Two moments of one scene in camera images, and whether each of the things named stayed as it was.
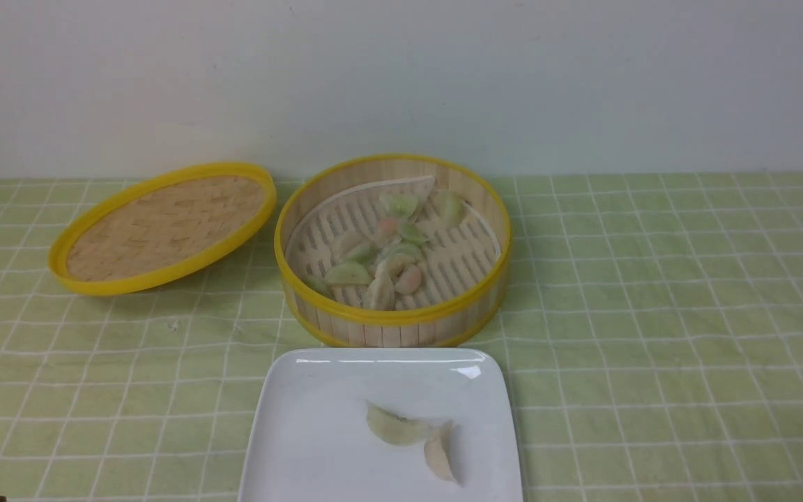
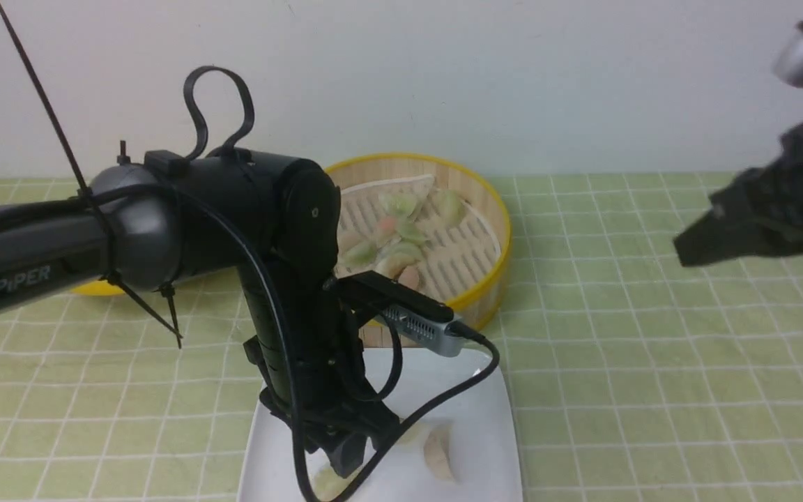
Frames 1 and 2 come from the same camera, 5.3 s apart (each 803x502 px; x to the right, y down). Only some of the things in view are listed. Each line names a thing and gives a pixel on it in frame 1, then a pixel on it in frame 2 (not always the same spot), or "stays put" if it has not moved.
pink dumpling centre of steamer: [389, 226] stays put
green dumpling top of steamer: [399, 206] stays put
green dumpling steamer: [348, 273] → [361, 254]
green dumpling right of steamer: [451, 208] stays put
